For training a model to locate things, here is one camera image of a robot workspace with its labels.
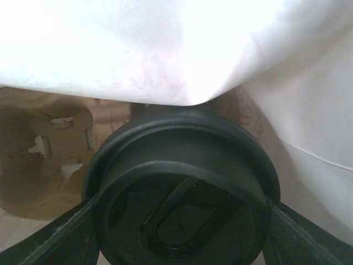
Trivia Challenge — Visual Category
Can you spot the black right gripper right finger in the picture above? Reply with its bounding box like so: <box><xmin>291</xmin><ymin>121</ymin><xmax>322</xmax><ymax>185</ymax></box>
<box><xmin>263</xmin><ymin>198</ymin><xmax>352</xmax><ymax>264</ymax></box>

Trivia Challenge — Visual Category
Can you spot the black plastic cup lid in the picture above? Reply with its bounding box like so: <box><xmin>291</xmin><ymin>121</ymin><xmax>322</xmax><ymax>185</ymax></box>
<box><xmin>82</xmin><ymin>107</ymin><xmax>281</xmax><ymax>264</ymax></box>

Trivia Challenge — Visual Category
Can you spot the brown pulp two-cup carrier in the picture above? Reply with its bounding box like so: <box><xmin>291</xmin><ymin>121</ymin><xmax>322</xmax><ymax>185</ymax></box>
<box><xmin>1</xmin><ymin>87</ymin><xmax>131</xmax><ymax>220</ymax></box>

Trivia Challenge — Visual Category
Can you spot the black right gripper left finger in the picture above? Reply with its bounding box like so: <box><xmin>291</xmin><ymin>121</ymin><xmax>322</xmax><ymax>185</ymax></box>
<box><xmin>9</xmin><ymin>196</ymin><xmax>99</xmax><ymax>264</ymax></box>

